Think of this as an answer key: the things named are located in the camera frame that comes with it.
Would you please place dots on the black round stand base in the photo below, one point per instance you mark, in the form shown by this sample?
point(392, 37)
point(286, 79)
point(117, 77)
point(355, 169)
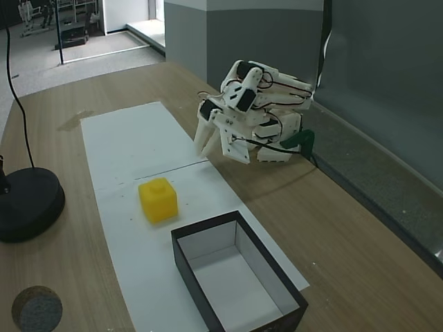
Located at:
point(27, 204)

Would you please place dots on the white paper sheet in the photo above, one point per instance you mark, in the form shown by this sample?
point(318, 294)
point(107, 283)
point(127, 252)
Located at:
point(138, 145)
point(138, 249)

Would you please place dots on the green table clamp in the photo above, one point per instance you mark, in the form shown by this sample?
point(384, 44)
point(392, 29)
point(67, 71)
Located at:
point(301, 136)

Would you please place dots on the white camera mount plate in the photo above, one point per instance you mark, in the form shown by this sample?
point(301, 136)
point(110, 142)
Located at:
point(238, 149)

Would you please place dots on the black floor pole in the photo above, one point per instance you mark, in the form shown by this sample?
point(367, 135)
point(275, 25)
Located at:
point(60, 41)

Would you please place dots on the yellow cube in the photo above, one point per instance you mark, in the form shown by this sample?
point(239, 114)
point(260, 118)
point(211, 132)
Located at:
point(161, 204)

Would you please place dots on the white wheeled frame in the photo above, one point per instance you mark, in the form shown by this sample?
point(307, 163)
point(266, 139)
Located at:
point(29, 17)

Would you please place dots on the dark brown open box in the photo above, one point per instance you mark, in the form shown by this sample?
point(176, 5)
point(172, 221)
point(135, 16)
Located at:
point(180, 257)

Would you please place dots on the black case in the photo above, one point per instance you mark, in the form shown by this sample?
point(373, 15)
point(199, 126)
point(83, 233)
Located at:
point(73, 34)

